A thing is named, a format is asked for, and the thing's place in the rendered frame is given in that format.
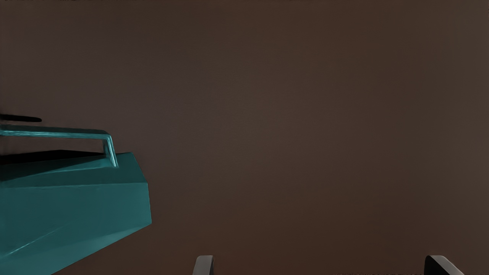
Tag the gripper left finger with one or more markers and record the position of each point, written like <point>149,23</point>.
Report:
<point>203,266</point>

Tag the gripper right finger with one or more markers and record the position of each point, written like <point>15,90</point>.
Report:
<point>439,267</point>

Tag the teal faceted mug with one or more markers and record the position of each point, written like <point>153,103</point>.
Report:
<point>68,206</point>

